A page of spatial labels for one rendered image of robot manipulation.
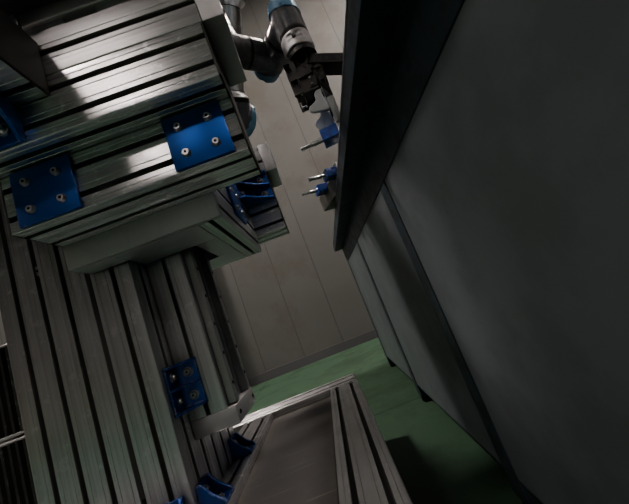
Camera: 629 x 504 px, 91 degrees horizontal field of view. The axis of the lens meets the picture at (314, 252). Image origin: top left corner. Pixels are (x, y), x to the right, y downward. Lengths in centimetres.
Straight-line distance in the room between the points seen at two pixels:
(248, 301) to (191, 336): 254
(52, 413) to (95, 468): 12
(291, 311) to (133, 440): 255
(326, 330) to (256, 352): 71
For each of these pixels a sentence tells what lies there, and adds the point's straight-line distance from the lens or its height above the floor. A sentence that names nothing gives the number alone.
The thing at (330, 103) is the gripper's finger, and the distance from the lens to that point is 74.
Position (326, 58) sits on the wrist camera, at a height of 99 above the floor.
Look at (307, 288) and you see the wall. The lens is 311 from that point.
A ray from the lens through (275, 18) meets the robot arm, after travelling 92.
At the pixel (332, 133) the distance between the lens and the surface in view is 73.
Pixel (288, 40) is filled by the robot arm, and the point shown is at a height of 107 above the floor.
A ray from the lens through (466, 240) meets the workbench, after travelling 45.
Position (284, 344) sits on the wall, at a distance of 315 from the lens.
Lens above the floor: 48
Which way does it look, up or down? 10 degrees up
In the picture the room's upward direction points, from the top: 21 degrees counter-clockwise
